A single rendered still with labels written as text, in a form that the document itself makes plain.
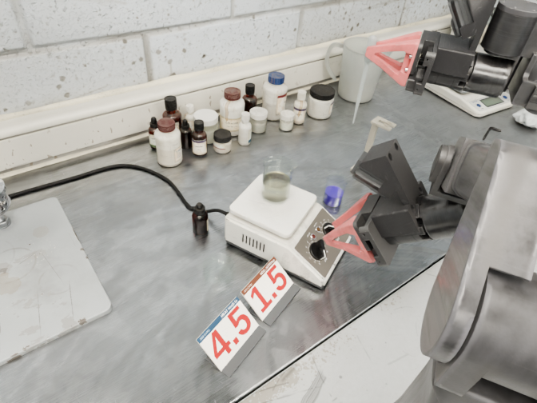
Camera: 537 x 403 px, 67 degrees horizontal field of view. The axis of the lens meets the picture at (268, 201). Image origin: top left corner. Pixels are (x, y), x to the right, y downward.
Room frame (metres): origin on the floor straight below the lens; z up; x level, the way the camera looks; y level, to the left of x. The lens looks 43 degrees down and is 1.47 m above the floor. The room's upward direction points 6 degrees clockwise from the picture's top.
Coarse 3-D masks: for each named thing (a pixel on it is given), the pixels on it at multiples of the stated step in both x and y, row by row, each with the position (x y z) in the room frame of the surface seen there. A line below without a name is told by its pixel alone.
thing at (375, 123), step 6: (372, 120) 0.77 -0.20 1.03; (378, 120) 0.78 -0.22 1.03; (384, 120) 0.78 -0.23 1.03; (372, 126) 0.78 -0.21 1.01; (378, 126) 0.78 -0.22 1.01; (384, 126) 0.75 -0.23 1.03; (372, 132) 0.77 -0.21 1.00; (372, 138) 0.77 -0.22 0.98; (366, 144) 0.78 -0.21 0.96; (372, 144) 0.78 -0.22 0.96; (366, 150) 0.77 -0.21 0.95
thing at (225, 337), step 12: (240, 312) 0.33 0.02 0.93; (228, 324) 0.31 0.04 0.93; (240, 324) 0.32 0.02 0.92; (252, 324) 0.33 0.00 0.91; (216, 336) 0.29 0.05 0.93; (228, 336) 0.30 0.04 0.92; (240, 336) 0.30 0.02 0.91; (216, 348) 0.28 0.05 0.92; (228, 348) 0.28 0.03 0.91; (216, 360) 0.26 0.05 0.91
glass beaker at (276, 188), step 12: (276, 156) 0.56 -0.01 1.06; (264, 168) 0.53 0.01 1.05; (276, 168) 0.56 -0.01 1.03; (288, 168) 0.55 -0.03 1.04; (264, 180) 0.53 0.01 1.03; (276, 180) 0.51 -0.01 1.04; (288, 180) 0.52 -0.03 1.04; (264, 192) 0.52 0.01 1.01; (276, 192) 0.51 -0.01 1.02; (288, 192) 0.53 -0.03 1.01
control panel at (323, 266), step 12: (324, 216) 0.53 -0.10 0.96; (312, 228) 0.49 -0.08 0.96; (300, 240) 0.46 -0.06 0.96; (312, 240) 0.47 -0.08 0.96; (336, 240) 0.49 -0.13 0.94; (300, 252) 0.44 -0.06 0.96; (336, 252) 0.47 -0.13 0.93; (312, 264) 0.43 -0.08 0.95; (324, 264) 0.44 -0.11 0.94; (324, 276) 0.42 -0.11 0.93
